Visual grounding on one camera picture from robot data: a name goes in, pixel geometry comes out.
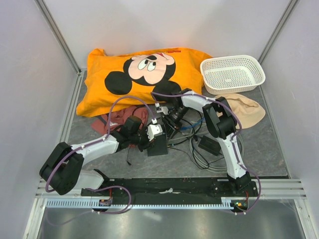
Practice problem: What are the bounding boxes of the beige cloth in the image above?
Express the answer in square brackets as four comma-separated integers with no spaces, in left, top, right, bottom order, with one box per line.
[215,93,266,129]

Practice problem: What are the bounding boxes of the red cloth garment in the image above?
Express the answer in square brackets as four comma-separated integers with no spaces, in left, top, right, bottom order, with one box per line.
[91,106,149,135]

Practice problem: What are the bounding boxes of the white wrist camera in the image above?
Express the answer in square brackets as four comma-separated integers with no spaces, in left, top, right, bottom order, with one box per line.
[147,124,163,141]
[155,104,169,115]

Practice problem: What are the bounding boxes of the black network switch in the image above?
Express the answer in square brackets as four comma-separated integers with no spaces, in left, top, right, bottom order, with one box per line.
[147,134,168,157]

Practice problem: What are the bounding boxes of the white perforated plastic basket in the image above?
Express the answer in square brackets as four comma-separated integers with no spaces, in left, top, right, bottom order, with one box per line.
[200,55,266,95]

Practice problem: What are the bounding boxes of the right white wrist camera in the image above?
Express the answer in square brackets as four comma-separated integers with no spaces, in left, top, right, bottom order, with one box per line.
[155,104,169,115]

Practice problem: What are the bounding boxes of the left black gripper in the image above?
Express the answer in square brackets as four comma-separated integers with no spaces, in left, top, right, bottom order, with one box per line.
[130,126,156,152]

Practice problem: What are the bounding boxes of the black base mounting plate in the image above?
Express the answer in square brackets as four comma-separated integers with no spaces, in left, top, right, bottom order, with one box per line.
[96,177,258,197]

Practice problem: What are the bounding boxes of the black power adapter brick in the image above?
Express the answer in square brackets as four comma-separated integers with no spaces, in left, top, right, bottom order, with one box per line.
[198,136,222,156]

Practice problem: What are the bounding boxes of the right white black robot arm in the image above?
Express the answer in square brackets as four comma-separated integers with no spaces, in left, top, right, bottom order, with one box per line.
[162,91,251,196]

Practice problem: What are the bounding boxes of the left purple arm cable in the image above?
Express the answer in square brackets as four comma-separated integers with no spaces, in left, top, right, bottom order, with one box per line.
[45,96,158,194]

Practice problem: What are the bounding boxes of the blue ethernet cable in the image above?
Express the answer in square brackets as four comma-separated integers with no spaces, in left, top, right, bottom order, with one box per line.
[179,117,206,131]

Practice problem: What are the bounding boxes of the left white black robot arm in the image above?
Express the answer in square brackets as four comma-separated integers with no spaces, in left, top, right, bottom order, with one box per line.
[39,116,162,196]

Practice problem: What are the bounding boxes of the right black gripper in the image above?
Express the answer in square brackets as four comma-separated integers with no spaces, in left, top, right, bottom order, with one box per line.
[161,106,190,140]

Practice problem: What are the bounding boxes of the grey slotted cable duct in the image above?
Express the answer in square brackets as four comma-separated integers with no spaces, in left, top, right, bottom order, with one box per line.
[46,198,239,210]

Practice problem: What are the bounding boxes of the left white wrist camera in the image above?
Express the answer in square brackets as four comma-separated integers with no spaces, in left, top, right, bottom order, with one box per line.
[147,124,163,141]

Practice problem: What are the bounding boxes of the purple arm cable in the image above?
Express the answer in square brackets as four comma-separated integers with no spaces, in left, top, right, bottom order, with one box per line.
[151,91,262,215]
[45,96,158,194]

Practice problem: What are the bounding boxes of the orange cartoon mouse pillow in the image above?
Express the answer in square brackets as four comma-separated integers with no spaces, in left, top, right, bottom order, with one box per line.
[76,47,211,118]

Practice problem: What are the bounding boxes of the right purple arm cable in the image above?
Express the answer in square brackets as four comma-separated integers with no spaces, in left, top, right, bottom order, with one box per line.
[151,91,262,215]

